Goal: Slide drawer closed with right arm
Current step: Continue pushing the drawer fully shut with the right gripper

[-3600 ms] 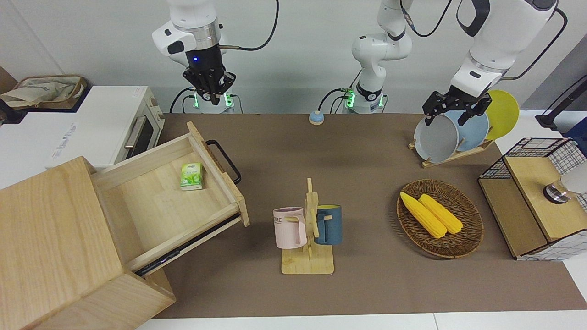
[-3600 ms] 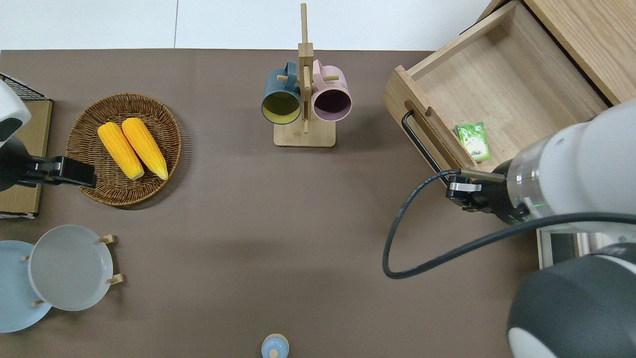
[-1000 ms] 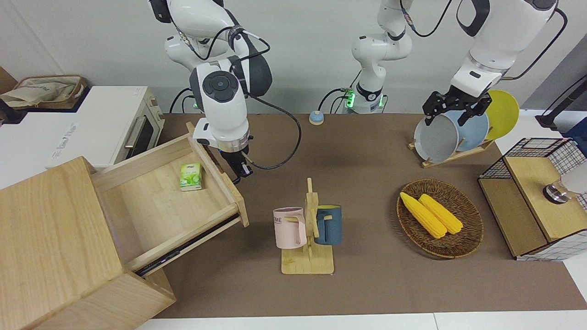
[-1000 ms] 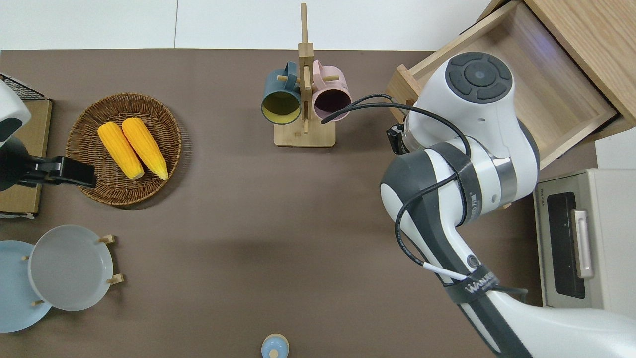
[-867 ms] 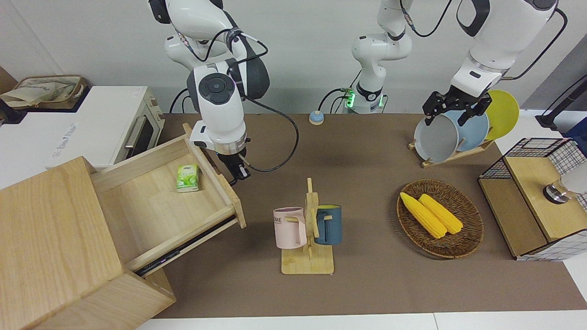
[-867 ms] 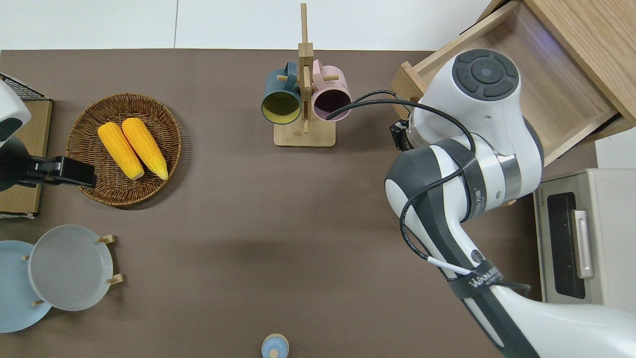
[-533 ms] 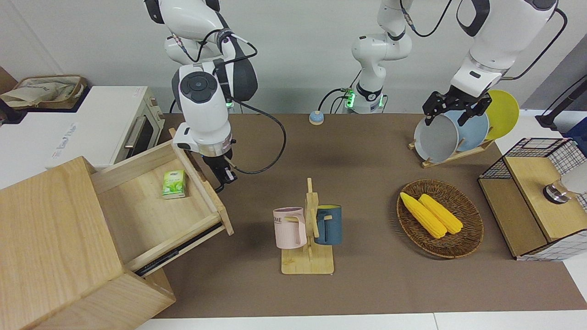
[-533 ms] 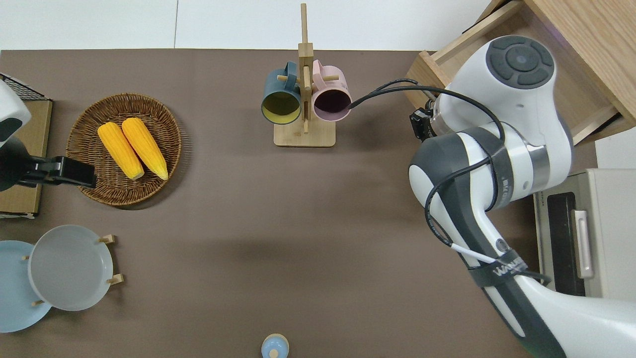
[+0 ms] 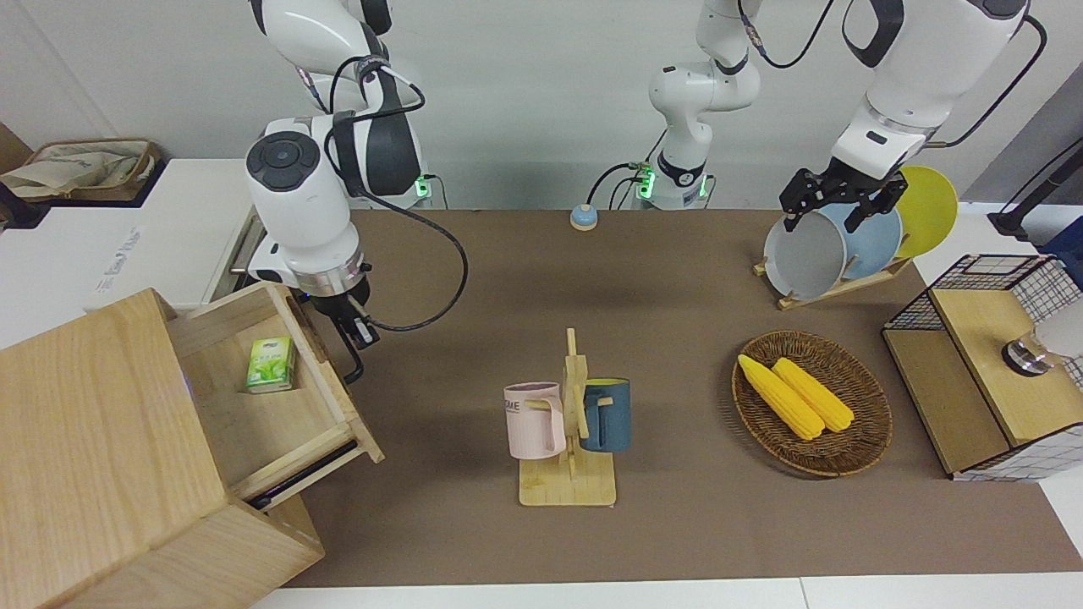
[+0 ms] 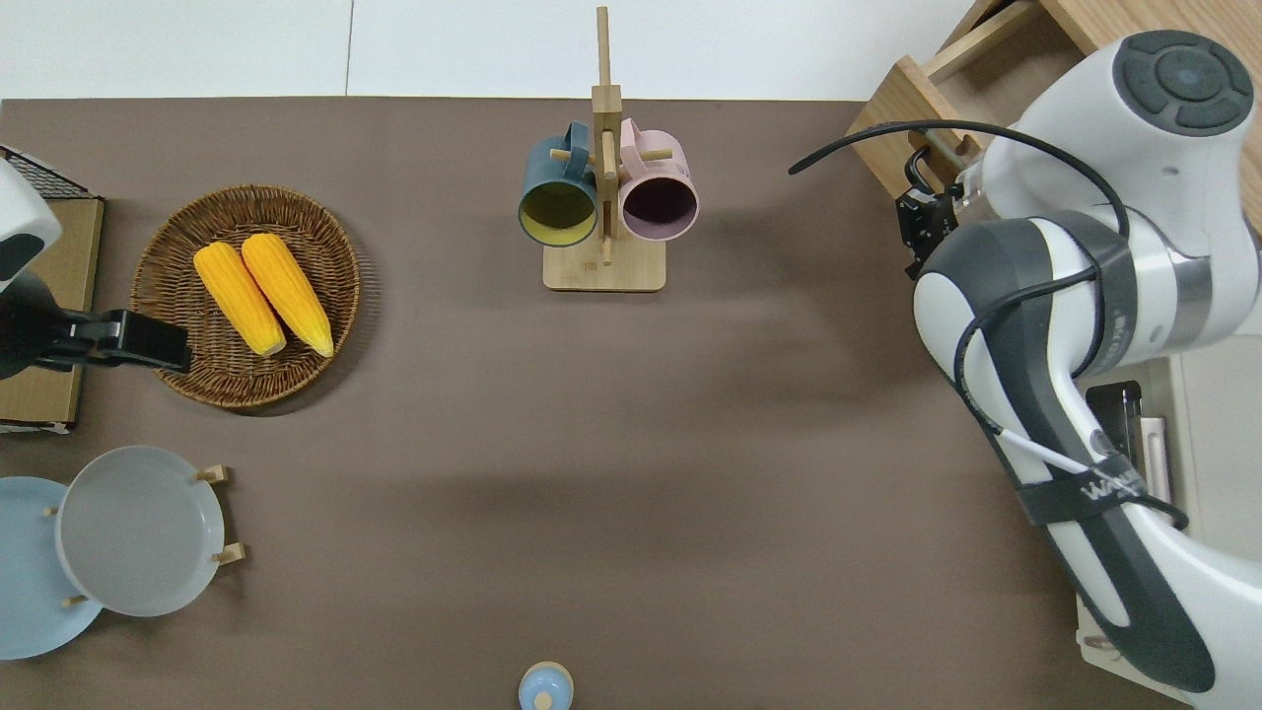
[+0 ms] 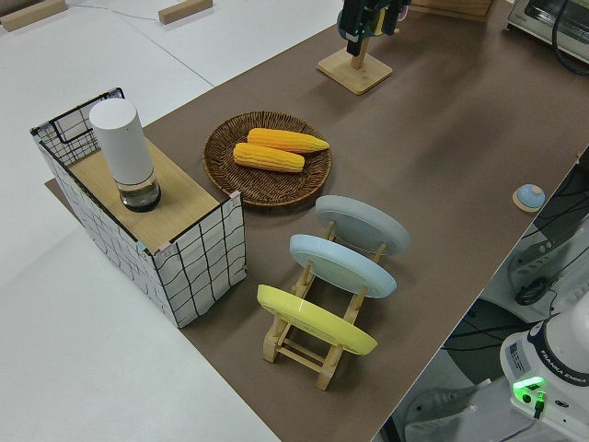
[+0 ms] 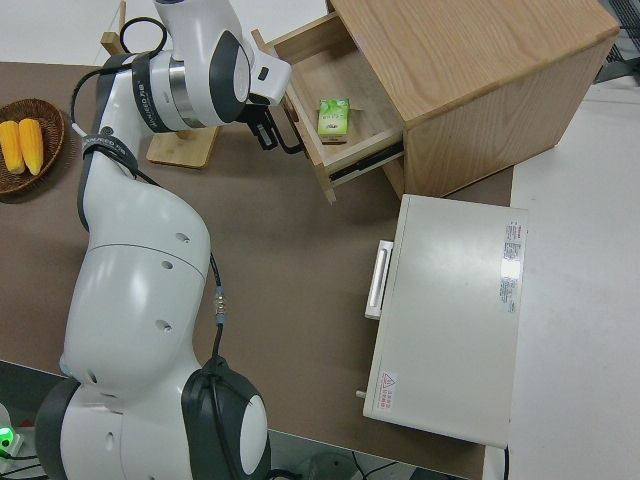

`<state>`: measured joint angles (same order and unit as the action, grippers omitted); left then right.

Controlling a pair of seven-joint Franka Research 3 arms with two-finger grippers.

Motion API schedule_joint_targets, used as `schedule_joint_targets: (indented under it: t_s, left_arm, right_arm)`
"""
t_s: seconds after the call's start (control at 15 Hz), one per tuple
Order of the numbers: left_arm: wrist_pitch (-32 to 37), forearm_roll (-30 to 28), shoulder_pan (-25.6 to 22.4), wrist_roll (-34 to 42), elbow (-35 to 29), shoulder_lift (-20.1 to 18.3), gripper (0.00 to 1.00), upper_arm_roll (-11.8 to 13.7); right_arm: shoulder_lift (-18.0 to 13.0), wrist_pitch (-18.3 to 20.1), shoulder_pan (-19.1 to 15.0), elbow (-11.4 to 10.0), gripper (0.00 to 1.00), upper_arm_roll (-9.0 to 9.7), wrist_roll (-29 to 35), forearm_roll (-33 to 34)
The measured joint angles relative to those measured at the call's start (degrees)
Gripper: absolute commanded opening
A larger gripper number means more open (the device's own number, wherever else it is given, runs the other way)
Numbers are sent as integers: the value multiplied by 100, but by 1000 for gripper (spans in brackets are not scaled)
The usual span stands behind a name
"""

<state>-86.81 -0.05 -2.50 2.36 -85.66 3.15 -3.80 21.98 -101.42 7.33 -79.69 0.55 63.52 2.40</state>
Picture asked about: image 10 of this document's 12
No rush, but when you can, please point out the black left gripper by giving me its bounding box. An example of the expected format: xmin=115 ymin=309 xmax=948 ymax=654
xmin=0 ymin=271 xmax=193 ymax=382

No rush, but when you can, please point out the wooden mug stand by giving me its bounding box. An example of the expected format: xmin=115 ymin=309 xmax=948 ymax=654
xmin=543 ymin=5 xmax=675 ymax=293

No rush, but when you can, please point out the brown table mat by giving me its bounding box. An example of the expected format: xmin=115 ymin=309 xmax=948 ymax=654
xmin=0 ymin=97 xmax=1184 ymax=710

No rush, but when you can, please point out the dark teal mug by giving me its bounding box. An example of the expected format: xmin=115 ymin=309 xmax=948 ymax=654
xmin=519 ymin=120 xmax=600 ymax=249

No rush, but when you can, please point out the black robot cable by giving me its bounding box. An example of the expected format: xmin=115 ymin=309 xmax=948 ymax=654
xmin=788 ymin=119 xmax=1191 ymax=532

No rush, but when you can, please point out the woven wicker basket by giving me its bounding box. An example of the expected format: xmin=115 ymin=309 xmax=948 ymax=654
xmin=130 ymin=184 xmax=362 ymax=410

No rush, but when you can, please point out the pink mug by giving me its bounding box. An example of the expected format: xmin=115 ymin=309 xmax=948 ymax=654
xmin=618 ymin=118 xmax=700 ymax=243

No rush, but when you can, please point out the black wire rack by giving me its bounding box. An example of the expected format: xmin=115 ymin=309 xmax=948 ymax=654
xmin=0 ymin=145 xmax=92 ymax=204

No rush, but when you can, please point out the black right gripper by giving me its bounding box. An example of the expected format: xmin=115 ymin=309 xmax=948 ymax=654
xmin=895 ymin=187 xmax=962 ymax=280

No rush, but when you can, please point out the wooden drawer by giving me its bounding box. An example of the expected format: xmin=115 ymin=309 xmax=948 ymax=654
xmin=846 ymin=0 xmax=1090 ymax=200

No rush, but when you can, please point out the wooden cabinet box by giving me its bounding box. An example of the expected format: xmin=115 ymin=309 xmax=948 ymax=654
xmin=1035 ymin=0 xmax=1262 ymax=238

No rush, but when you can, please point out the grey plate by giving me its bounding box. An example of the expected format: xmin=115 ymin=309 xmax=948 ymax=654
xmin=55 ymin=446 xmax=227 ymax=618

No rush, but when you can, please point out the yellow corn cob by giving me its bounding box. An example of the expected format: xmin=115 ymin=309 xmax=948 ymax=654
xmin=242 ymin=233 xmax=335 ymax=358
xmin=193 ymin=242 xmax=288 ymax=358

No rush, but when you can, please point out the wooden plate rack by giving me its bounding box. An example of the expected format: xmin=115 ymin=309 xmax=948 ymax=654
xmin=41 ymin=463 xmax=246 ymax=608

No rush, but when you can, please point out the light blue lidded jar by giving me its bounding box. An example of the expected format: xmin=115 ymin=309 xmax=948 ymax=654
xmin=519 ymin=662 xmax=575 ymax=710

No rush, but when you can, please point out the light blue plate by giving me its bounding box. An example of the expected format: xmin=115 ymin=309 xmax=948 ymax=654
xmin=0 ymin=476 xmax=105 ymax=661

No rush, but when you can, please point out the black velcro strap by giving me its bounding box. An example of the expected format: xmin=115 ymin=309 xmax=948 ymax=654
xmin=1043 ymin=211 xmax=1141 ymax=379
xmin=1016 ymin=461 xmax=1151 ymax=527

